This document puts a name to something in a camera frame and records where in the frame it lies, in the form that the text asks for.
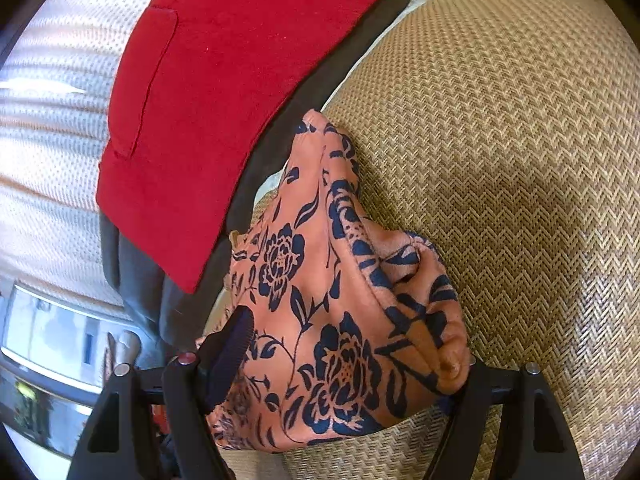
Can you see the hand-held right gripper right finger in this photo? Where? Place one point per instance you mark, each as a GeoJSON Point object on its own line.
{"type": "Point", "coordinates": [472, 400]}

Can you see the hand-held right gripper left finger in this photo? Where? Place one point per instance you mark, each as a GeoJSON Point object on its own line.
{"type": "Point", "coordinates": [230, 352]}

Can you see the pink floral blouse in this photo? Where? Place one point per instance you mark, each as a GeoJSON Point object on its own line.
{"type": "Point", "coordinates": [325, 310]}

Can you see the black leather sofa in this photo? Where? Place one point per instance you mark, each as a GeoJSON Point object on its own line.
{"type": "Point", "coordinates": [145, 300]}

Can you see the white appliance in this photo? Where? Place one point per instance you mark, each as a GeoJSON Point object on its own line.
{"type": "Point", "coordinates": [50, 330]}

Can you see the woven straw mat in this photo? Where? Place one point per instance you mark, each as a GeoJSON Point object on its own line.
{"type": "Point", "coordinates": [500, 160]}

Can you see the red knitted cloth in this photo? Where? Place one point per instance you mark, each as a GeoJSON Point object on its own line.
{"type": "Point", "coordinates": [225, 85]}

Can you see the white dotted cloth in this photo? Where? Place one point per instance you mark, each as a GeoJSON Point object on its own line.
{"type": "Point", "coordinates": [60, 135]}

